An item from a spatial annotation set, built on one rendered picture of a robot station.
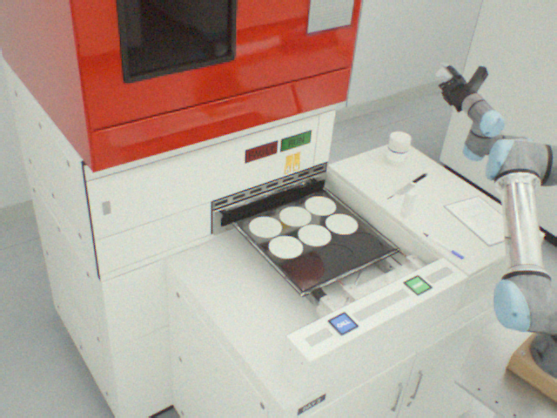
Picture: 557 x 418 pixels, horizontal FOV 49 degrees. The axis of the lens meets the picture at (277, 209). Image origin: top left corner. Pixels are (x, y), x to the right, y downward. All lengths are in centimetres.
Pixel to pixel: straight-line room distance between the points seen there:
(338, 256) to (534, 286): 56
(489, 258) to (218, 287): 78
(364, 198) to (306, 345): 66
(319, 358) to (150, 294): 69
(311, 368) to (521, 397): 56
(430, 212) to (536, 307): 53
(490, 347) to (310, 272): 53
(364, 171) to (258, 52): 64
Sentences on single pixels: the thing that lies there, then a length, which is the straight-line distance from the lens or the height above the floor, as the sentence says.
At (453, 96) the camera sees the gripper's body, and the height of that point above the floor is 117.
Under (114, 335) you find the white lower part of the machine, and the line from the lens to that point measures 203.
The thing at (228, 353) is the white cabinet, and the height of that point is 76.
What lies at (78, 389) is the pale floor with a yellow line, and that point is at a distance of 266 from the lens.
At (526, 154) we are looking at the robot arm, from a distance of 178.
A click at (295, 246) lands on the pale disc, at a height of 90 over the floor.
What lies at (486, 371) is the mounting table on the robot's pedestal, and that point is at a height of 82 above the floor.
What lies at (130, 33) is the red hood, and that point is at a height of 155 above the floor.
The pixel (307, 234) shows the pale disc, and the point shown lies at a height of 90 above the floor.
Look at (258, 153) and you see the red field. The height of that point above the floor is 110.
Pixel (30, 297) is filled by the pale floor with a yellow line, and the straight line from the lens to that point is 304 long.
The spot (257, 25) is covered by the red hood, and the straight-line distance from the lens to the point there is 161.
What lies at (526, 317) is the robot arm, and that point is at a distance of 157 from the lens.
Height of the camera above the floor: 210
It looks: 37 degrees down
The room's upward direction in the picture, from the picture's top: 5 degrees clockwise
